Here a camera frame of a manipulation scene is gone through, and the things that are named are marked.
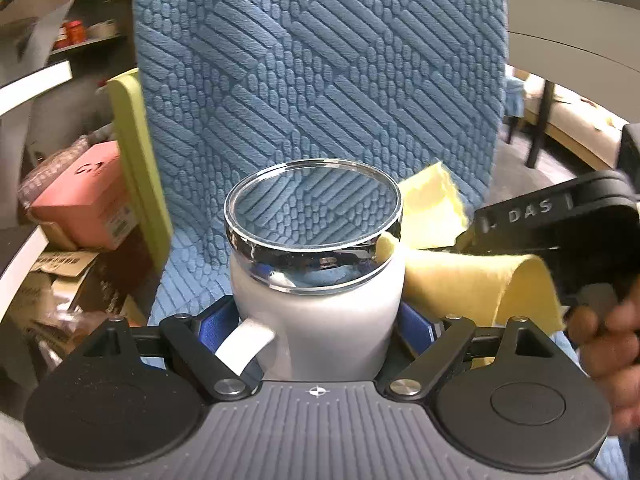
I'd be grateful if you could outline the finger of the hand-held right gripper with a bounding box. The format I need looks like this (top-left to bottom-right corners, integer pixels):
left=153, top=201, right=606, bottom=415
left=457, top=169, right=640, bottom=253

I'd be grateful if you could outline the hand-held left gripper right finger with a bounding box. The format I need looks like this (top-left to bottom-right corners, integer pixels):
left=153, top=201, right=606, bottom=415
left=376, top=302, right=557, bottom=402

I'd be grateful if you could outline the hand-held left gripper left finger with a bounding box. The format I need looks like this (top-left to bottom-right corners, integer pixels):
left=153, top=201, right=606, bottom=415
left=82, top=300, right=254, bottom=402

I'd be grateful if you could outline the yellow cleaning cloth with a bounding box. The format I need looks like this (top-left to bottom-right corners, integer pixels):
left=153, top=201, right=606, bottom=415
left=376, top=159, right=567, bottom=370

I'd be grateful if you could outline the white mug with chrome rim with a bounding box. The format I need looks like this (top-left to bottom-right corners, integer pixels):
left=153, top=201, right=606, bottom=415
left=224, top=158, right=405, bottom=382

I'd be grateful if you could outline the person's right hand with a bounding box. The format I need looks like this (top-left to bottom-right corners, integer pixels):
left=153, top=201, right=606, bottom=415
left=566, top=285, right=640, bottom=437

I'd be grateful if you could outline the light wooden table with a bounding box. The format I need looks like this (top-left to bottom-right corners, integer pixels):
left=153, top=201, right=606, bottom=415
left=507, top=67, right=632, bottom=172

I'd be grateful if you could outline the blue cloth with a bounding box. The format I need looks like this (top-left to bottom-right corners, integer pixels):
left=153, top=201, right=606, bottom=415
left=504, top=77, right=525, bottom=122

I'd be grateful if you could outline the brown cardboard box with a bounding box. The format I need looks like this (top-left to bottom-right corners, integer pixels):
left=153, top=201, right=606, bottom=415
left=27, top=247, right=101, bottom=311

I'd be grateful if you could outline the pink cardboard box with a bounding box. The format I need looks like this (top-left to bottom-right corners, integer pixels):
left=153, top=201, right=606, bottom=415
left=29, top=140, right=139, bottom=252

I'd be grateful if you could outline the yellow-green board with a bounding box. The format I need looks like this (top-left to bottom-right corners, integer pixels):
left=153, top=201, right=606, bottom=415
left=106, top=67, right=175, bottom=277

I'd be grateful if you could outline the blue textured mat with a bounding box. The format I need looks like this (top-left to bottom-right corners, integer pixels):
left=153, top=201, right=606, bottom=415
left=131, top=0, right=512, bottom=323

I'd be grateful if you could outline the white shelf unit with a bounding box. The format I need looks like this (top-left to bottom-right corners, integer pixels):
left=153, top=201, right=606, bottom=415
left=0, top=0, right=132, bottom=311

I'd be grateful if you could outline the red jar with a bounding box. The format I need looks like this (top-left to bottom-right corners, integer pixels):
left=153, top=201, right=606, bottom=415
left=59, top=19, right=85, bottom=46

